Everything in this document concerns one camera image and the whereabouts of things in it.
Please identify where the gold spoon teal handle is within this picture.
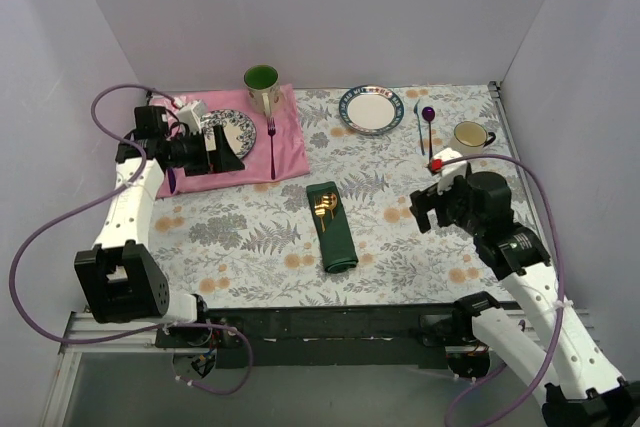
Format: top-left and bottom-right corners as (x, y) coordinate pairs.
(322, 193), (338, 218)

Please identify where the dark green cloth napkin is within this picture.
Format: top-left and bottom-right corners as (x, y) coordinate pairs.
(306, 182), (358, 274)

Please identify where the gold fork teal handle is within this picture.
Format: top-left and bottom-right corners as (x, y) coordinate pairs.
(314, 195), (329, 232)

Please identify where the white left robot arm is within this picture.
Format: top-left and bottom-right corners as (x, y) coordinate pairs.
(74, 101), (244, 347)

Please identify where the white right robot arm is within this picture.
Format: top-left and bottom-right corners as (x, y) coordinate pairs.
(410, 172), (639, 426)

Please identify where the purple blue knife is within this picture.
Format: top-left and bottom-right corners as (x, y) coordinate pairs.
(166, 168), (176, 194)

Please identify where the blue floral patterned plate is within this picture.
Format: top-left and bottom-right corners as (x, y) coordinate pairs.
(200, 109), (257, 159)

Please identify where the pink cloth placemat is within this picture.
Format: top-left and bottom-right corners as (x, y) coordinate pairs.
(175, 84), (310, 195)

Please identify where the purple metallic fork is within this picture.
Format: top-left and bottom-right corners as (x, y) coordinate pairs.
(267, 117), (276, 180)

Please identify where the purple metallic spoon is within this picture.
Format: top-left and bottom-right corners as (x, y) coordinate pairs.
(421, 106), (435, 159)

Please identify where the green interior ceramic mug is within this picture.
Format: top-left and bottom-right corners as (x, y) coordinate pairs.
(243, 65), (284, 118)

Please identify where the floral patterned tablecloth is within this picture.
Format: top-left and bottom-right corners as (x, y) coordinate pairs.
(149, 85), (536, 308)

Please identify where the blue metallic teaspoon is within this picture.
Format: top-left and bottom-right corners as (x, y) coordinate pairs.
(413, 99), (425, 156)

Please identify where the white plate blue lettered rim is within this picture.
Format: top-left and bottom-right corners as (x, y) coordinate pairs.
(338, 85), (405, 136)

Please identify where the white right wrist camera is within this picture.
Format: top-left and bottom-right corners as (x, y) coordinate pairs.
(428, 147), (469, 195)

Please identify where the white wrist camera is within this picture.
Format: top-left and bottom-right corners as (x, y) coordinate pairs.
(428, 147), (469, 195)
(173, 97), (208, 134)

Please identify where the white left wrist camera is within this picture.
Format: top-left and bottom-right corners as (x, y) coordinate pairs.
(173, 97), (208, 134)

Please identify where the cream enamel mug black handle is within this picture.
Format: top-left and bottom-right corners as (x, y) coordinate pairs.
(449, 121), (496, 155)

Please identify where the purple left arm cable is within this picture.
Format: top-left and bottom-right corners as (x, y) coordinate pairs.
(7, 84), (181, 346)

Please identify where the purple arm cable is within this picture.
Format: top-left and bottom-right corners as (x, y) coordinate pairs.
(7, 84), (181, 346)
(439, 154), (569, 427)

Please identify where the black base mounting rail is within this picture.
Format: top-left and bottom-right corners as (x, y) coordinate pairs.
(155, 297), (491, 378)

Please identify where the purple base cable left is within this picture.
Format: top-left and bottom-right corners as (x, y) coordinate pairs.
(172, 324), (255, 395)

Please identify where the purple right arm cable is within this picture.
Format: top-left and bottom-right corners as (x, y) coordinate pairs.
(439, 154), (569, 427)

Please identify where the silver aluminium frame rail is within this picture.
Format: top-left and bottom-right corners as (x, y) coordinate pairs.
(59, 310), (171, 356)

